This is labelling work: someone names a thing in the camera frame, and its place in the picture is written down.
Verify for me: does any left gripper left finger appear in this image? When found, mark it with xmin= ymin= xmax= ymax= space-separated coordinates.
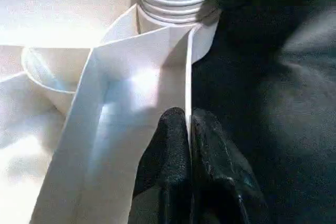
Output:
xmin=129 ymin=107 xmax=192 ymax=224

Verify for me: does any white plastic table top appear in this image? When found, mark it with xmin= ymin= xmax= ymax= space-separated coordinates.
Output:
xmin=0 ymin=0 xmax=219 ymax=224

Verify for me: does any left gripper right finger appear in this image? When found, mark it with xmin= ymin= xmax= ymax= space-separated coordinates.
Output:
xmin=190 ymin=109 xmax=269 ymax=224

